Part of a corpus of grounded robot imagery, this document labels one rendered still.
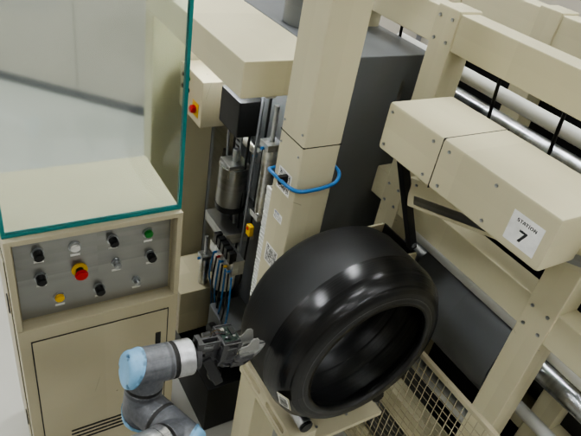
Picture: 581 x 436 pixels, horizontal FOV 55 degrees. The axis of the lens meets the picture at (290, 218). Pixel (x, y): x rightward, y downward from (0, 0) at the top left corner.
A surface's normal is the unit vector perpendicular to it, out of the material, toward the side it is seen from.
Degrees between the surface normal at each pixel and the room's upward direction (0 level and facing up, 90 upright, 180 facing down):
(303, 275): 37
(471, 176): 90
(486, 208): 90
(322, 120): 90
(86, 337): 90
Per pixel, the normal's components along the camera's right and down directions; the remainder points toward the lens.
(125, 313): 0.49, 0.56
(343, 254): -0.03, -0.76
